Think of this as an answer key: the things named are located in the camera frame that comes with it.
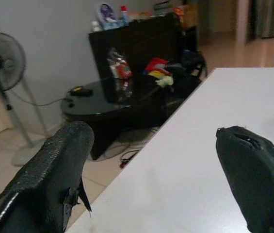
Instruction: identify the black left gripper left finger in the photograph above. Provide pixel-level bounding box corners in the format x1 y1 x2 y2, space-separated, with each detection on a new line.
0 120 95 233

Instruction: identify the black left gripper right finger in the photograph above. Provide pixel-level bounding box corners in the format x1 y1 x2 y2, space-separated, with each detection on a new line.
215 125 274 233

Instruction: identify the white rectangular table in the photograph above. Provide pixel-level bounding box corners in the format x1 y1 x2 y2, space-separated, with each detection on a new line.
65 67 274 233

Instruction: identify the black yellow small device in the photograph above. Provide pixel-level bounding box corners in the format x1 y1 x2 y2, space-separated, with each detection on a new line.
69 86 93 97

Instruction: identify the round black glass table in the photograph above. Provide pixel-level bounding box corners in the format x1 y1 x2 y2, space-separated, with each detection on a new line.
60 77 174 161

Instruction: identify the black bag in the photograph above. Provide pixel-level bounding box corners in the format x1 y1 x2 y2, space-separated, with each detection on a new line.
181 50 208 76

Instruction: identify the clear plastic snack bag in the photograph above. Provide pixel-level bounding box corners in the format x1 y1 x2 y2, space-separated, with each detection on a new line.
107 47 134 80

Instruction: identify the red yellow cloth pile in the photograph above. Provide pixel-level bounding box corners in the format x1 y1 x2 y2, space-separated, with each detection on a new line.
143 57 174 87

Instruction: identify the dark wooden cabinet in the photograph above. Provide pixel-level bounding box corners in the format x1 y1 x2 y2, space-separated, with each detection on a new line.
88 13 198 81

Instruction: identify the white table fan purple centre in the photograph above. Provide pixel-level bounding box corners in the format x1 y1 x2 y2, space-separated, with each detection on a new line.
97 2 118 30

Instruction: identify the spray bottle red cap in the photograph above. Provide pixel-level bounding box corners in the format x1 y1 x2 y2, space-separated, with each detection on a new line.
119 5 130 26

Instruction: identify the orange snack package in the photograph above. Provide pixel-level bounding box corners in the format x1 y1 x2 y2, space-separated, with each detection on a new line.
173 6 187 27

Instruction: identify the black fan power cable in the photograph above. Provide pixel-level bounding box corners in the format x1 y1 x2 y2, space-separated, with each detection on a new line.
10 89 72 107

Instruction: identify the white standing pedestal fan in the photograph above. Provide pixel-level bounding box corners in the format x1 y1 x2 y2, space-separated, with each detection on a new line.
0 32 49 167

